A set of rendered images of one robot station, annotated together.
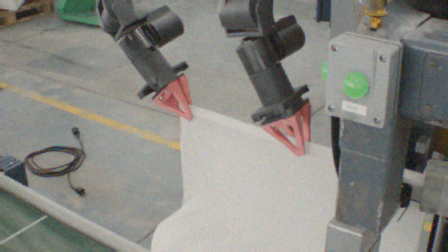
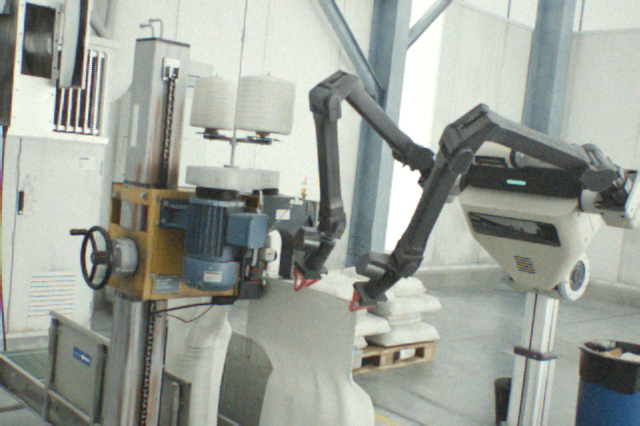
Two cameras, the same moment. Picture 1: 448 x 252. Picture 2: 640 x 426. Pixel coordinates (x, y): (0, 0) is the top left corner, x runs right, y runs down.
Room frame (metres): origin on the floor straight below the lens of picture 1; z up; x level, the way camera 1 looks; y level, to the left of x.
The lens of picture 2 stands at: (3.06, 0.37, 1.47)
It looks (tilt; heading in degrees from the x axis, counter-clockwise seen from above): 4 degrees down; 191
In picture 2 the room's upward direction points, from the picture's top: 6 degrees clockwise
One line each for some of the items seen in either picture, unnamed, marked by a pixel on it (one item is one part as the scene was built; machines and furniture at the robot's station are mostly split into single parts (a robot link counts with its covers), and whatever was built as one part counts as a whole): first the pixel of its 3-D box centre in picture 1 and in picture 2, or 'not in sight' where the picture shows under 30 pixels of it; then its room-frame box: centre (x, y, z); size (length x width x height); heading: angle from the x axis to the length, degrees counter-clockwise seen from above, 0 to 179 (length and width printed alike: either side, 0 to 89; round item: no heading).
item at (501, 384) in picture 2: not in sight; (516, 405); (-1.45, 0.76, 0.13); 0.30 x 0.30 x 0.26
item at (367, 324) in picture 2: not in sight; (342, 323); (-2.13, -0.45, 0.32); 0.66 x 0.43 x 0.15; 147
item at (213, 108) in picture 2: not in sight; (214, 103); (0.84, -0.46, 1.61); 0.15 x 0.14 x 0.17; 55
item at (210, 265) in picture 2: not in sight; (212, 243); (1.12, -0.32, 1.21); 0.15 x 0.15 x 0.25
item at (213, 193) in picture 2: not in sight; (217, 193); (1.12, -0.32, 1.35); 0.12 x 0.12 x 0.04
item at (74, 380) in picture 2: not in sight; (106, 395); (0.61, -0.85, 0.54); 1.05 x 0.02 x 0.41; 55
